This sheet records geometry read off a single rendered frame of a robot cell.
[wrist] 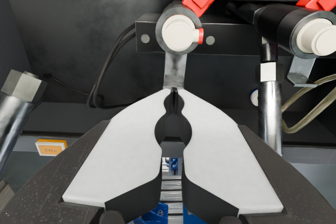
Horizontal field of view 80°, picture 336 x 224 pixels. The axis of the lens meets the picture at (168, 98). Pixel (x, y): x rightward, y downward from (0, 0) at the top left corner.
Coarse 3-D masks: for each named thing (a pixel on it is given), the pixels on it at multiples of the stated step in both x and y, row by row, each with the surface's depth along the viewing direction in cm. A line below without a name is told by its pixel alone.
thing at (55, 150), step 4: (40, 140) 37; (44, 140) 37; (48, 140) 37; (52, 140) 37; (56, 140) 37; (60, 140) 37; (64, 140) 37; (64, 144) 37; (40, 148) 36; (44, 148) 36; (48, 148) 36; (52, 148) 36; (56, 148) 36; (60, 148) 36; (40, 152) 37; (44, 152) 37; (48, 152) 37; (52, 152) 37; (56, 152) 37
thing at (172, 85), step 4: (164, 80) 14; (168, 80) 14; (172, 80) 14; (176, 80) 14; (164, 84) 13; (168, 84) 13; (172, 84) 13; (176, 84) 13; (180, 84) 13; (164, 88) 13; (168, 88) 13; (172, 88) 13; (176, 88) 13; (180, 88) 13
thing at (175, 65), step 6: (168, 54) 13; (186, 54) 13; (168, 60) 13; (174, 60) 13; (180, 60) 13; (168, 66) 13; (174, 66) 13; (180, 66) 13; (168, 72) 14; (174, 72) 14; (180, 72) 14; (168, 78) 14; (174, 78) 14; (180, 78) 14
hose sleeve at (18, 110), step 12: (12, 96) 13; (0, 108) 12; (12, 108) 12; (24, 108) 13; (0, 120) 12; (12, 120) 13; (24, 120) 13; (0, 132) 12; (12, 132) 13; (0, 144) 12; (12, 144) 13; (0, 156) 12; (0, 168) 13
